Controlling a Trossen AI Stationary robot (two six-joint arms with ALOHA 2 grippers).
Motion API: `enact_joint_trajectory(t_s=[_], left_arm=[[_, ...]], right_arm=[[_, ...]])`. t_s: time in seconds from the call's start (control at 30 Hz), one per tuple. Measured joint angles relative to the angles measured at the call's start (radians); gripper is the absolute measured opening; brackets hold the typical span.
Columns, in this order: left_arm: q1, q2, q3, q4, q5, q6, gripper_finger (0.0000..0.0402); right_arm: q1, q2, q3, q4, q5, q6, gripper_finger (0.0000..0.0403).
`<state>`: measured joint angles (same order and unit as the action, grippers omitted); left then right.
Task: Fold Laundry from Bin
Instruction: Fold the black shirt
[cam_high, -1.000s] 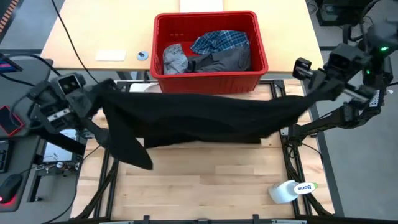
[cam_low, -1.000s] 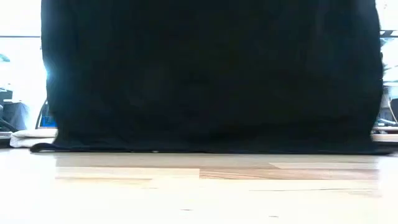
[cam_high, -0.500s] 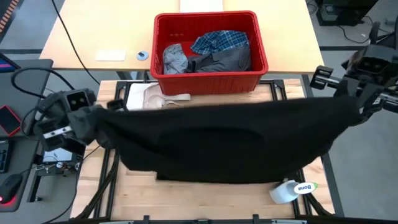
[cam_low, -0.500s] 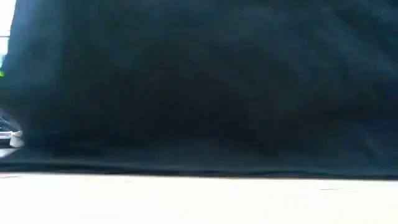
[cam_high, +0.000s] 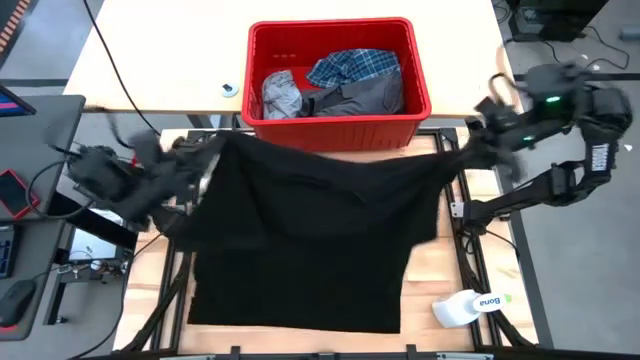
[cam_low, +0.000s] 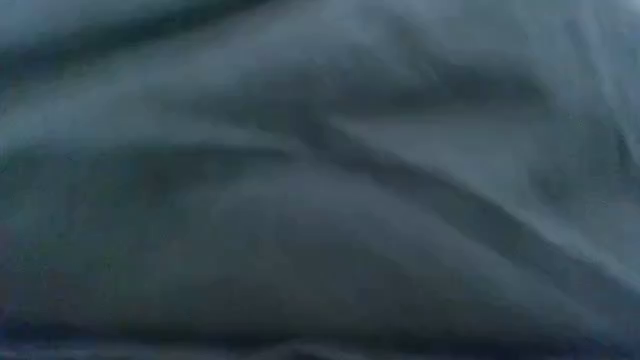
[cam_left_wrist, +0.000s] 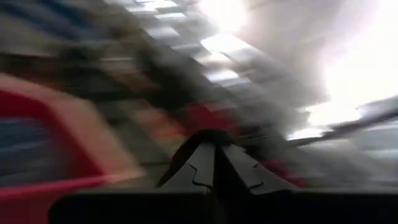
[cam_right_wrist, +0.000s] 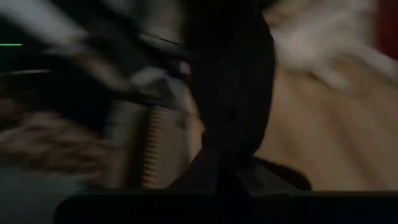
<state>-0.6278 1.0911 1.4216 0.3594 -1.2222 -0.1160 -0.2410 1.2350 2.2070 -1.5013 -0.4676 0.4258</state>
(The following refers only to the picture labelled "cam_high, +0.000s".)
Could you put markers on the black keyboard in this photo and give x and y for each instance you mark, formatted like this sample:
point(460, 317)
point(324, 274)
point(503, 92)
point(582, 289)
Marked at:
point(6, 250)

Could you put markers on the black cloth garment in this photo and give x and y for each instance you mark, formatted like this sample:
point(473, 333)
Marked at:
point(310, 240)

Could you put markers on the black computer tower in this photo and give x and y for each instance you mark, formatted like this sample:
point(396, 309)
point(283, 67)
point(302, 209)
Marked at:
point(555, 20)

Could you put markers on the side desk monitor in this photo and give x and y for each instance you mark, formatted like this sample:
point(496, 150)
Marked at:
point(10, 105)

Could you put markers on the dark grey shirt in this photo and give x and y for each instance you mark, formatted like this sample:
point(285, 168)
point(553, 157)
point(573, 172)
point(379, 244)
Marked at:
point(360, 97)

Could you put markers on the black side desk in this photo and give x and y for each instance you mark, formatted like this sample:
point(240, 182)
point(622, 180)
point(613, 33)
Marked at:
point(50, 130)

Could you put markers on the red-cased smartphone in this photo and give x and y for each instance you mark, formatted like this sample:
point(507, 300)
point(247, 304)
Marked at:
point(15, 195)

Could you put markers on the white box device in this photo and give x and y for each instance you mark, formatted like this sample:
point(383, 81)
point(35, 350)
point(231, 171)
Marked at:
point(90, 245)

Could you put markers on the red plastic laundry bin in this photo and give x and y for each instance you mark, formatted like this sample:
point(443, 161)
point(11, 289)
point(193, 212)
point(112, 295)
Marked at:
point(340, 132)

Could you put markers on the black computer mouse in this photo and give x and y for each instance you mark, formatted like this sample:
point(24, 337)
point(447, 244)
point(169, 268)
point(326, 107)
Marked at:
point(17, 300)

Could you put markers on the black orange hazard stripe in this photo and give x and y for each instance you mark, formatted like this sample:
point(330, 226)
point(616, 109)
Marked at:
point(15, 21)

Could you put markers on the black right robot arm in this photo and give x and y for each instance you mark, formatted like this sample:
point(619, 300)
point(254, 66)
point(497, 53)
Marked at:
point(590, 150)

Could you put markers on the small grey floor object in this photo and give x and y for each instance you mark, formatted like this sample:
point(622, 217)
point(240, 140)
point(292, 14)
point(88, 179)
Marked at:
point(630, 34)

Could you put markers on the black floor tape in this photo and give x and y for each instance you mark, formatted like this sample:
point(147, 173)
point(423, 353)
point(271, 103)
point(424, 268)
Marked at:
point(30, 82)
point(627, 77)

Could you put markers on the white Bona spray bottle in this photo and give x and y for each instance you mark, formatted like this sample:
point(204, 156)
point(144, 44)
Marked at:
point(452, 310)

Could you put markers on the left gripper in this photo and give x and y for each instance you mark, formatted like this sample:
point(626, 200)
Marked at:
point(195, 157)

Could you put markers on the black aluminium rig frame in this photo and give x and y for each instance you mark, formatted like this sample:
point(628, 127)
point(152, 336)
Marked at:
point(177, 280)

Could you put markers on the low black desk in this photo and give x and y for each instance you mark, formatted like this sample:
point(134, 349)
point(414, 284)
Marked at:
point(40, 260)

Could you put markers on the blue plaid shirt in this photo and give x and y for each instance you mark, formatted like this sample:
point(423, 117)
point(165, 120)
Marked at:
point(350, 66)

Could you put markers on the light grey garment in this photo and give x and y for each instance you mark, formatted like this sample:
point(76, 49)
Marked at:
point(280, 97)

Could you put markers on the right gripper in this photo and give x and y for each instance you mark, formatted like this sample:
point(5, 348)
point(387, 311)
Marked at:
point(497, 125)

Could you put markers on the red plastic tag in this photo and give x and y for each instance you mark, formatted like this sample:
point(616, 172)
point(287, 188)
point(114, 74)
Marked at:
point(134, 160)

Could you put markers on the light wooden desk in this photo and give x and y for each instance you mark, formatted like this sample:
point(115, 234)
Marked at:
point(175, 60)

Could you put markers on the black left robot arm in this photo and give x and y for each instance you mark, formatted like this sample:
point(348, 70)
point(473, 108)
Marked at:
point(115, 180)

